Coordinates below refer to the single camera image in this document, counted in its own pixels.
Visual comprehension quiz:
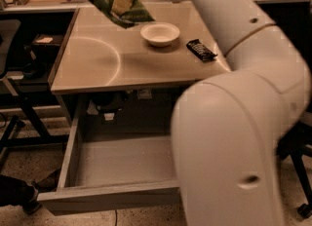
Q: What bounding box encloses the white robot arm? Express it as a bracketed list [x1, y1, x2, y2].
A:
[171, 0, 311, 226]

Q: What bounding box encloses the black snack bar wrapper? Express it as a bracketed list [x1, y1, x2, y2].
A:
[186, 39, 217, 62]

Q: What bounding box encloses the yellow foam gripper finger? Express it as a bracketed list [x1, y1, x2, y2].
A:
[111, 0, 134, 17]

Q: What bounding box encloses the green jalapeno chip bag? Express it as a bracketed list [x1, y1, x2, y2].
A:
[88, 0, 154, 29]

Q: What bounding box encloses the open grey top drawer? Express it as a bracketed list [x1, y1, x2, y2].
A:
[39, 107, 179, 215]

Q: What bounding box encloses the grey office chair left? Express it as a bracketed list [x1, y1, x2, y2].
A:
[0, 19, 20, 154]

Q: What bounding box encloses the black box under desk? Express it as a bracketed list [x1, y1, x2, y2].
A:
[31, 34, 63, 62]

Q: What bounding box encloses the grey drawer cabinet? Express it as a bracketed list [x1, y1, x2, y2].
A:
[47, 2, 232, 127]

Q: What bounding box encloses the white bowl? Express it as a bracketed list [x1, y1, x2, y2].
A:
[140, 22, 180, 48]

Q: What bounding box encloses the black office chair right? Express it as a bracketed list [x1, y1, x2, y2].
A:
[276, 121, 312, 219]

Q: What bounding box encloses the black shoe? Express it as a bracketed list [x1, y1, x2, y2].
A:
[0, 175, 41, 214]

